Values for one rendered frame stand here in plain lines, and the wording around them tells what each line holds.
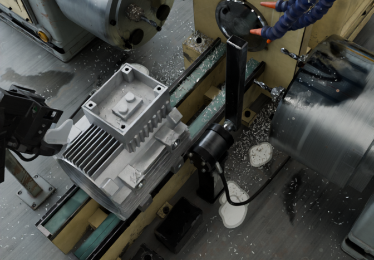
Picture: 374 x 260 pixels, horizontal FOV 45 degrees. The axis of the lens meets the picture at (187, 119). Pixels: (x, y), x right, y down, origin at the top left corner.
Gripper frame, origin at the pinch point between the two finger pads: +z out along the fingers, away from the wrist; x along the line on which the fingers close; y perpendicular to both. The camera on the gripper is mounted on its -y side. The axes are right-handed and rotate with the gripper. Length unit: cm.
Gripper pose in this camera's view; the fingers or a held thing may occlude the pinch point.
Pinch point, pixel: (61, 142)
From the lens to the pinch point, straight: 83.4
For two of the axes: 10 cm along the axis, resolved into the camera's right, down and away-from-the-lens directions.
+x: -7.8, -5.0, 3.7
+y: 5.1, -8.6, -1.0
